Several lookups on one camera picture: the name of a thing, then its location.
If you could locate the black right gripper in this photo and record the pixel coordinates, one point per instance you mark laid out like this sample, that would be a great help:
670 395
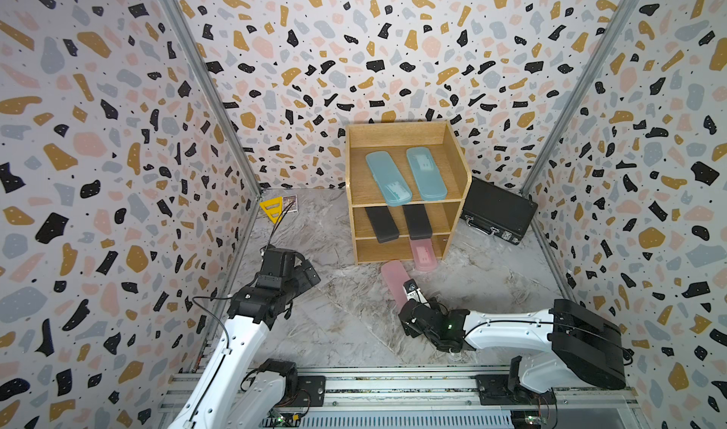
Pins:
415 307

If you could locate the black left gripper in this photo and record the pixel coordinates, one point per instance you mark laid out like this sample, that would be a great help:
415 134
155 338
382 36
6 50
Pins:
304 282

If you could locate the pink pencil case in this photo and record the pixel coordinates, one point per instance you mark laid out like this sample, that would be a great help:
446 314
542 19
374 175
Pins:
423 254
395 276

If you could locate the black pencil case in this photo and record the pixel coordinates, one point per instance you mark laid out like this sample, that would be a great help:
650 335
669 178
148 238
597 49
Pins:
417 221
382 223

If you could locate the translucent blue pencil case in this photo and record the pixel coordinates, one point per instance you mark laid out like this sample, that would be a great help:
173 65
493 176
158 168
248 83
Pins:
389 179
427 176

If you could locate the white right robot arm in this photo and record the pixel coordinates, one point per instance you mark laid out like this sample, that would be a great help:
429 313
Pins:
564 346

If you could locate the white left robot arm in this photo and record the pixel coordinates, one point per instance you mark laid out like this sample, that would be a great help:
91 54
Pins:
229 393

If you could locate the wooden three-tier shelf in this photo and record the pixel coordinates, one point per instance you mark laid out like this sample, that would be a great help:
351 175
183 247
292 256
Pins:
362 190

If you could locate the yellow triangular object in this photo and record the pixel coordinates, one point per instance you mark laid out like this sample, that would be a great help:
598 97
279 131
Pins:
272 209

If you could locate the small card box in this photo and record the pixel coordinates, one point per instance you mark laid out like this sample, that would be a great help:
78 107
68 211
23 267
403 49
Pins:
290 203

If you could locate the black aluminium briefcase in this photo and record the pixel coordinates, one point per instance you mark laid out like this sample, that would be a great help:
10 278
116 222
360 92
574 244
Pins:
498 212

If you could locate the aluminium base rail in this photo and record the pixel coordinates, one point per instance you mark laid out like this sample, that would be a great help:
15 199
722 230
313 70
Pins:
444 397

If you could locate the aluminium corner post left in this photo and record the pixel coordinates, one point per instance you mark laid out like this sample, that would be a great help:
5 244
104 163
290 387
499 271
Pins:
202 76

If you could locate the aluminium corner post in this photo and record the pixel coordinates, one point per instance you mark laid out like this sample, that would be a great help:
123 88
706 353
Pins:
202 76
602 51

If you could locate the aluminium corner post right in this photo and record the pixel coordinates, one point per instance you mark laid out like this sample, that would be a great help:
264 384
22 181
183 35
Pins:
602 51

